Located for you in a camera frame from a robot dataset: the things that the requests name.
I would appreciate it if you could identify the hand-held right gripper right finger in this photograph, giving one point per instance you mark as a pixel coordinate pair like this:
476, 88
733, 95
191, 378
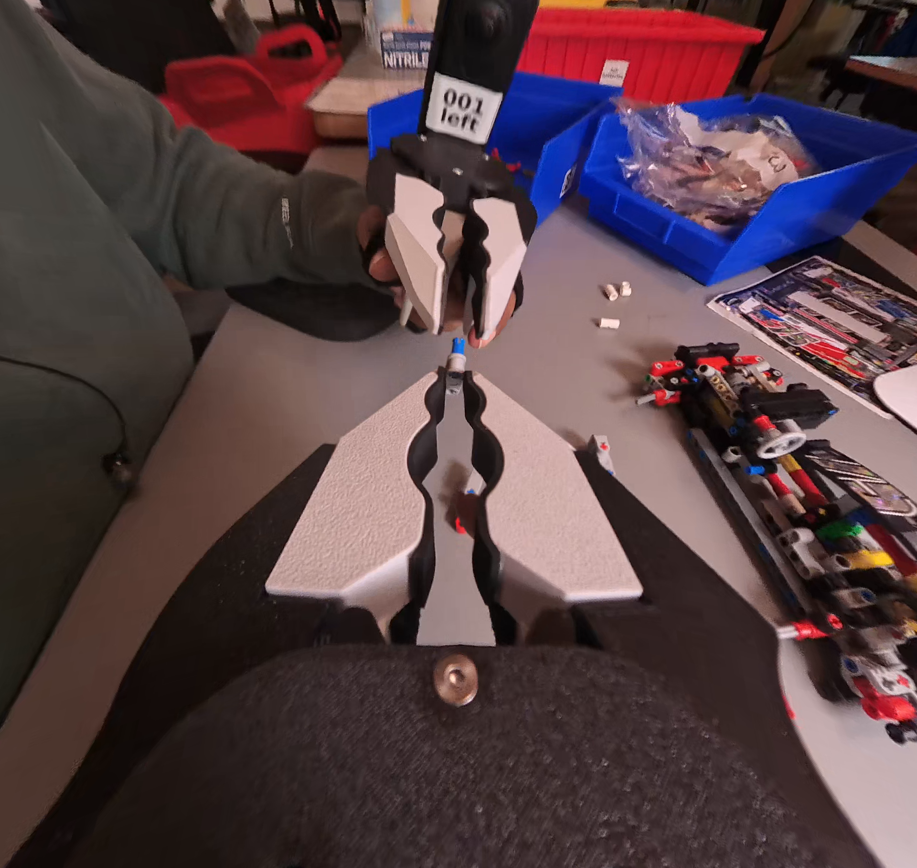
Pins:
559, 524

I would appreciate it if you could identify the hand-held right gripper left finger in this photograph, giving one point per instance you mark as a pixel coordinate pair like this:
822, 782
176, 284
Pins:
351, 524

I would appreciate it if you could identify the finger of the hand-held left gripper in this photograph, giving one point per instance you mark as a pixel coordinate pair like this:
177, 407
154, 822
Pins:
415, 252
505, 244

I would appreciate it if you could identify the grey lego liftarm blue pin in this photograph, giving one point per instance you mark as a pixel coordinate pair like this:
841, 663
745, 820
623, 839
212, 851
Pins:
453, 381

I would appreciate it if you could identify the person's left forearm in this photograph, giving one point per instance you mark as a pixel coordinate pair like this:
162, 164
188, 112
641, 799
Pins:
272, 216

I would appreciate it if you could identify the grey lego assembly with pins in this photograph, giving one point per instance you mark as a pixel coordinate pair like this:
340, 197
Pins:
600, 449

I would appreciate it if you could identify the partly built lego car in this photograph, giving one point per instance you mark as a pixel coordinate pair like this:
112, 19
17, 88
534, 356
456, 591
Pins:
788, 409

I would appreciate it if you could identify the lego instruction booklet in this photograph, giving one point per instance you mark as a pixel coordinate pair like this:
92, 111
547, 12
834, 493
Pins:
824, 323

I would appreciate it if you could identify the person's left hand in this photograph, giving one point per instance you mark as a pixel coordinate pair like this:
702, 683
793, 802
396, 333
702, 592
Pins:
378, 266

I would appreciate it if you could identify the blue white glove box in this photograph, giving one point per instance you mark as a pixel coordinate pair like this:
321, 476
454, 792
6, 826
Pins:
401, 51

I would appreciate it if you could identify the blue plastic bin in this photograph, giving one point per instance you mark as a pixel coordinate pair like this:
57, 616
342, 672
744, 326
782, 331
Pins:
559, 115

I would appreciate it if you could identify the blue bin with bags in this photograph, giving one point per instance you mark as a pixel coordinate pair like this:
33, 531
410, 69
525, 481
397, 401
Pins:
645, 230

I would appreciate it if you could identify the red plastic tote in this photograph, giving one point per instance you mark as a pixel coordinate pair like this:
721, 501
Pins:
645, 51

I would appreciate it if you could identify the crumpled clear plastic bags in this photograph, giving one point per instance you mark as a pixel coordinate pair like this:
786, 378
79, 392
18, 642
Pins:
716, 158

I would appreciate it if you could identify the red plastic container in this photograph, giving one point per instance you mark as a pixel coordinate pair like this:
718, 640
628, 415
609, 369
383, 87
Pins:
215, 94

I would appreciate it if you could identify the green hoodie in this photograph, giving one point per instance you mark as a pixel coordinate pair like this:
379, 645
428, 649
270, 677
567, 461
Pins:
79, 452

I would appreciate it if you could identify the black panel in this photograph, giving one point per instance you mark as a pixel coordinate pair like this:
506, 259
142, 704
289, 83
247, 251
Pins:
143, 22

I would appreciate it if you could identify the white stand base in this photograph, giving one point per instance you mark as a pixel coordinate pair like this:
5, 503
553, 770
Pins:
899, 395

